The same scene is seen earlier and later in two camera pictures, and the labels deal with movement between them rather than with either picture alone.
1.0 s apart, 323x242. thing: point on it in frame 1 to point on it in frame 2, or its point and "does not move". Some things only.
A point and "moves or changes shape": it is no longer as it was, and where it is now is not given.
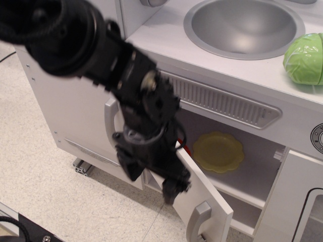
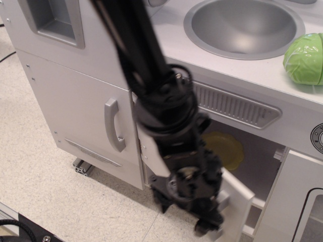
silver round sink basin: (248, 29) does not move
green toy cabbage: (303, 60) does not move
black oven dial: (316, 137) does not move
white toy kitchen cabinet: (255, 134) does not move
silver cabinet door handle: (200, 214) to (223, 195)
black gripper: (153, 134) to (207, 209)
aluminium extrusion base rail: (83, 167) does not move
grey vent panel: (224, 104) does not move
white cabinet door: (214, 226) moves or changes shape
